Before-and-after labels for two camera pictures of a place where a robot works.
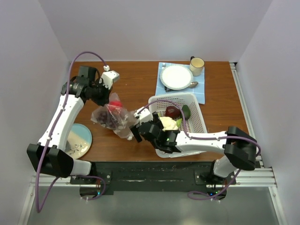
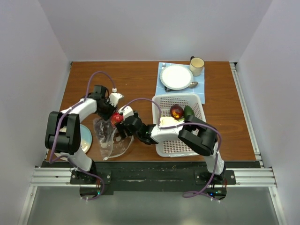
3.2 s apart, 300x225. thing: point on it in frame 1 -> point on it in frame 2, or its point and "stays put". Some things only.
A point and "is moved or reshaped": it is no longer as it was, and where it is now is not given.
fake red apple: [115, 104] is moved or reshaped
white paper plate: [175, 77] stays put
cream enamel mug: [196, 65] stays put
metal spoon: [192, 85] stays put
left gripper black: [105, 100] -> [107, 116]
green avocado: [186, 112] is moved or reshaped
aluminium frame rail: [245, 177] stays put
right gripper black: [156, 119] -> [121, 126]
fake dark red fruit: [172, 111] is moved or reshaped
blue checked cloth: [161, 89] stays put
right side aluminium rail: [258, 161] stays put
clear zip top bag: [114, 116] is moved or reshaped
